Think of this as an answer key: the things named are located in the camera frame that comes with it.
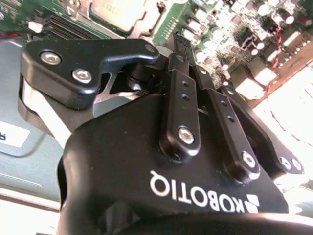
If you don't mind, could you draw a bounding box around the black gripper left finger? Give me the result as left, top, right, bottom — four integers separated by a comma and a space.
17, 34, 202, 162

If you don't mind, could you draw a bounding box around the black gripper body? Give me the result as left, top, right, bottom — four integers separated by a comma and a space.
56, 94, 313, 235

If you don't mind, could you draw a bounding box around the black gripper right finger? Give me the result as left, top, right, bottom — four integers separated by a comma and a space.
183, 40, 306, 185

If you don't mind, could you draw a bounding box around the silver CPU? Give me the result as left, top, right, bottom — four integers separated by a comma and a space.
88, 0, 149, 35

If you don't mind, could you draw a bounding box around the metal socket cover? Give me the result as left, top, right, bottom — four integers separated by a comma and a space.
67, 0, 173, 41

